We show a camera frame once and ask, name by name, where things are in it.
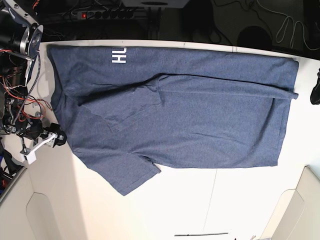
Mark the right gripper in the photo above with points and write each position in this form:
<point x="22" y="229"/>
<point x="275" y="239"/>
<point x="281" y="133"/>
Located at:
<point x="33" y="130"/>

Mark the blue grey t-shirt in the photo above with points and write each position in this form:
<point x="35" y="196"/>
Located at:
<point x="127" y="110"/>

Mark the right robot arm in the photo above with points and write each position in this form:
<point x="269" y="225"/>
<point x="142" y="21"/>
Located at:
<point x="20" y="36"/>

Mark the dark clutter at left edge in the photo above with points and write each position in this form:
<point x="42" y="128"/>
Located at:
<point x="10" y="170"/>

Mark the black power strip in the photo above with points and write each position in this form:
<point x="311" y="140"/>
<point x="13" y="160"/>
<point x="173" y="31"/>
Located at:
<point x="107" y="14"/>

